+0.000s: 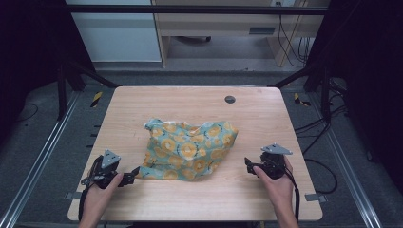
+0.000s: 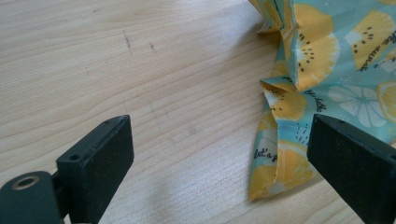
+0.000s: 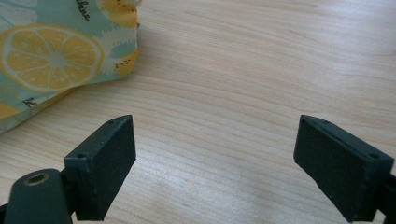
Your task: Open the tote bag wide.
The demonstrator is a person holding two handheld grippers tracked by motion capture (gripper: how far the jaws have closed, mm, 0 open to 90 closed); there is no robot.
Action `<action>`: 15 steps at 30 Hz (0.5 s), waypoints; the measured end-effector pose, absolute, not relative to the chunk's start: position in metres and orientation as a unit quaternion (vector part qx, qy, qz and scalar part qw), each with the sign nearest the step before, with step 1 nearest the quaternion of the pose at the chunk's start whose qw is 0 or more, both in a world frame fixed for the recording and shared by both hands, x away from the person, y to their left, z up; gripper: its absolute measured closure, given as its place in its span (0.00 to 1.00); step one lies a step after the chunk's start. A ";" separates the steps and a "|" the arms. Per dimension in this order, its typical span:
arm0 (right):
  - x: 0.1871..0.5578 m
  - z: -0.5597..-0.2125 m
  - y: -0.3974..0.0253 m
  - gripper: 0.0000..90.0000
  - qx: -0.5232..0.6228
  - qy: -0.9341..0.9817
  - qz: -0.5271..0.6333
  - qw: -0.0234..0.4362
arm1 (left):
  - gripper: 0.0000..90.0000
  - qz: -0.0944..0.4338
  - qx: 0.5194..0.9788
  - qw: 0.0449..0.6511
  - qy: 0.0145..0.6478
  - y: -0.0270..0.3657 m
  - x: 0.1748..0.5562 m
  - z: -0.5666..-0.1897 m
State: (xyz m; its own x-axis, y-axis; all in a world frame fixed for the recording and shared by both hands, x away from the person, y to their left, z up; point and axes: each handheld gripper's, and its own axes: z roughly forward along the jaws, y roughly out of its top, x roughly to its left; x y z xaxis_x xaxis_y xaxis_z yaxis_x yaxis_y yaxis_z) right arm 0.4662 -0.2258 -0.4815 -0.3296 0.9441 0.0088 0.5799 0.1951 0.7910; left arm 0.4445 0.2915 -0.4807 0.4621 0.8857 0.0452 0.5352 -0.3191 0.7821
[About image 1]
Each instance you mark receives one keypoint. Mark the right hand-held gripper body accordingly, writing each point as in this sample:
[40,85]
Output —
[272,164]

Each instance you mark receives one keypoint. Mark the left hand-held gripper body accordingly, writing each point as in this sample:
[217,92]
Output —
[104,172]

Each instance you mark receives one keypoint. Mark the teal cloth with orange print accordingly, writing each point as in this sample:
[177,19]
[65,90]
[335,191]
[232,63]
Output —
[187,150]

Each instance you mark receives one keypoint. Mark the person's right hand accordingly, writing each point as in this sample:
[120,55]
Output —
[280,193]

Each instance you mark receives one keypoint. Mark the person's left hand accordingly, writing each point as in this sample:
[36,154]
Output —
[95,201]

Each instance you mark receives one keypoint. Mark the grey round table grommet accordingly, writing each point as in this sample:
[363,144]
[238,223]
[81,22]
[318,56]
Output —
[230,99]

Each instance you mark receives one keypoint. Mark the yellow black striped tape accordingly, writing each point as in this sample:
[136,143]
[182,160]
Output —
[96,99]
[299,100]

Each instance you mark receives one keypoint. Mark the black curtain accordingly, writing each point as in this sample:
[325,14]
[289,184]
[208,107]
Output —
[370,79]

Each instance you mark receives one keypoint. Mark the white cabinet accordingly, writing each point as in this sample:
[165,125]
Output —
[117,38]

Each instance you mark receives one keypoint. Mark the light wooden desk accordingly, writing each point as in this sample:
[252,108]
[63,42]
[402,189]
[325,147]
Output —
[215,23]

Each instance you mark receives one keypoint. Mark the grey metal table bracket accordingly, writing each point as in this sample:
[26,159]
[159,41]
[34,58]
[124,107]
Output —
[315,198]
[72,195]

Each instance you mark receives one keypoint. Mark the aluminium floor rail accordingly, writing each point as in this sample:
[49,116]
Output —
[351,177]
[38,164]

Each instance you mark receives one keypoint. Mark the black metal frame stand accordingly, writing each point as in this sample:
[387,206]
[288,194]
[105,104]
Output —
[62,91]
[324,95]

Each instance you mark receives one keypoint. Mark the black horizontal frame bar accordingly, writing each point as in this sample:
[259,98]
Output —
[190,9]

